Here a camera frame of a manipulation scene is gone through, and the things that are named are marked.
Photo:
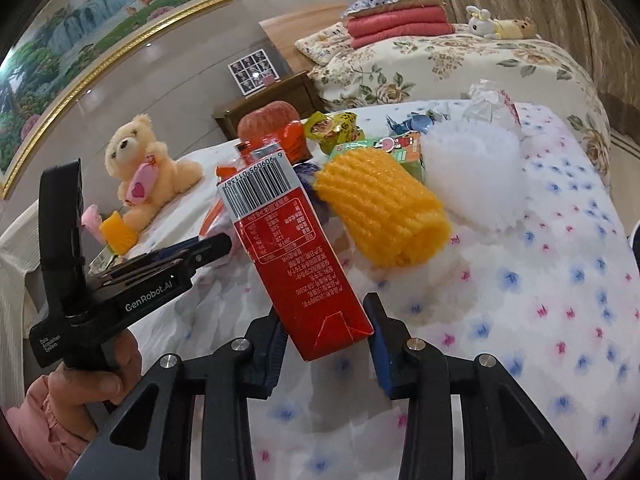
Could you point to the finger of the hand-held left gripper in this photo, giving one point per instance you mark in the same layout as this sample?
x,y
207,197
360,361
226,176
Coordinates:
x,y
172,251
215,249

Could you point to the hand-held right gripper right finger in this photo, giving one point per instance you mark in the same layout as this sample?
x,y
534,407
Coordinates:
x,y
382,355

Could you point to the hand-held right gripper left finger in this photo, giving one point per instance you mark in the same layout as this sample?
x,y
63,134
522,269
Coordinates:
x,y
272,360

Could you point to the red drink carton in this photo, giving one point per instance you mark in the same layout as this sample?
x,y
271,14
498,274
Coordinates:
x,y
295,255

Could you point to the green milk carton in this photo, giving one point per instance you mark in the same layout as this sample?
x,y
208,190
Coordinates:
x,y
400,152

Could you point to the white textured paper towel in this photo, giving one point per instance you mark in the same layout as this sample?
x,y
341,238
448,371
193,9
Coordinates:
x,y
470,170

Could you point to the white tissue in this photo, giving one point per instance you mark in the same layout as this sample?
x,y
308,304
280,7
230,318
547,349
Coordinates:
x,y
490,100

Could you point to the person's left hand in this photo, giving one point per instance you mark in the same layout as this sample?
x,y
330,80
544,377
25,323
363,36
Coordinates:
x,y
100,385

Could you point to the orange snack wrapper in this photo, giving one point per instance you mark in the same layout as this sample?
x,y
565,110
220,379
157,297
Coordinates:
x,y
216,215

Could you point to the small pink toy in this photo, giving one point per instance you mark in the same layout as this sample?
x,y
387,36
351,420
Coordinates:
x,y
92,219

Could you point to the orange jelly cup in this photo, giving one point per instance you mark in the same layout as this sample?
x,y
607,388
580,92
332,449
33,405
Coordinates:
x,y
117,232

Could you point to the cream teddy bear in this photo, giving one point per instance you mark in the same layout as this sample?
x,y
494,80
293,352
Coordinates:
x,y
145,160

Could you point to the red glossy snack packet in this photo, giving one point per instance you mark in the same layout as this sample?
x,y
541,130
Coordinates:
x,y
295,140

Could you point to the red apple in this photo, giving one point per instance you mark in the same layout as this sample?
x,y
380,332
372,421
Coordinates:
x,y
265,120

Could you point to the yellow foam fruit net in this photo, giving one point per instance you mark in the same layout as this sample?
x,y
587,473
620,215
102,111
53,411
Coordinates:
x,y
385,205

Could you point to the white flower print blanket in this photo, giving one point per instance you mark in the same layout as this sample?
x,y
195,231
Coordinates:
x,y
525,285

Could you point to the yellow green snack packet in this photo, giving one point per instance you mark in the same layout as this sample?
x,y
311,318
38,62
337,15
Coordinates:
x,y
332,130

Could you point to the wooden nightstand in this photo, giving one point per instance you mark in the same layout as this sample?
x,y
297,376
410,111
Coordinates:
x,y
300,91

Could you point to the black white photo collage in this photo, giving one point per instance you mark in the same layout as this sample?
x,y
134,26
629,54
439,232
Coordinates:
x,y
252,71

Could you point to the floral pillow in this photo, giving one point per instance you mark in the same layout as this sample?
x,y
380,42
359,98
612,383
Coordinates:
x,y
325,42

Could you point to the crumpled blue wrapper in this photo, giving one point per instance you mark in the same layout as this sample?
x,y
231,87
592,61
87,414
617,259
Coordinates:
x,y
412,122

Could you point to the gold framed landscape painting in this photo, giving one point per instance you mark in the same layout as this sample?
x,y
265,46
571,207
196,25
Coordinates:
x,y
75,35

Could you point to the wooden headboard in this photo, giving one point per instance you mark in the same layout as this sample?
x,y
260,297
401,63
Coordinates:
x,y
295,25

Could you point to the folded red blanket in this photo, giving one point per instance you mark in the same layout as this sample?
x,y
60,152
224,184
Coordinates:
x,y
395,25

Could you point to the floral bed quilt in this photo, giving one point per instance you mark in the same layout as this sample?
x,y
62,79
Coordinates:
x,y
450,65

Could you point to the polka dot cushion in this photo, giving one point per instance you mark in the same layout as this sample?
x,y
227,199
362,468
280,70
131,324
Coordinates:
x,y
380,0

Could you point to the white bunny plush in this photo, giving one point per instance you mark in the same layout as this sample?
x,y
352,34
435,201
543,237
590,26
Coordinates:
x,y
480,22

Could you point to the yellow plush toy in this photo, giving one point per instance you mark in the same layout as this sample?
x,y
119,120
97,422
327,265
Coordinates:
x,y
515,27

